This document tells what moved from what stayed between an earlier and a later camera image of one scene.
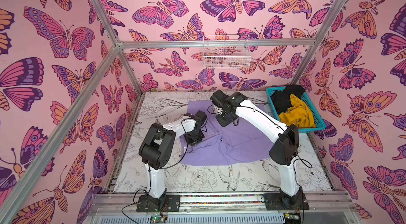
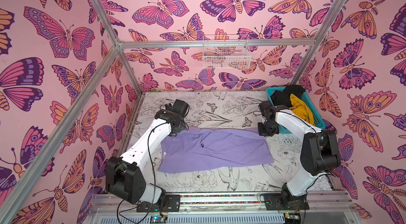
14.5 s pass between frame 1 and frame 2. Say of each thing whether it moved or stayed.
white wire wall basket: stayed
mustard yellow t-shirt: stayed
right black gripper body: moved
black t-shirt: stayed
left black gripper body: moved
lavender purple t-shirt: moved
